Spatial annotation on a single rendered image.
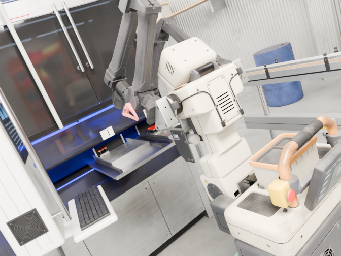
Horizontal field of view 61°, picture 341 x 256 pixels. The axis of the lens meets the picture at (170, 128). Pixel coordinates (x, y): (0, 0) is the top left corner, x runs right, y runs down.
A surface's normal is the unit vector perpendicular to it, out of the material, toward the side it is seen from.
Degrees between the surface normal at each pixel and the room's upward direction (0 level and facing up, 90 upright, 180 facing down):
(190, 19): 90
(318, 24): 90
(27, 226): 90
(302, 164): 92
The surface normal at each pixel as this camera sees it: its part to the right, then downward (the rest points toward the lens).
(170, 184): 0.54, 0.04
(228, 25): -0.58, 0.44
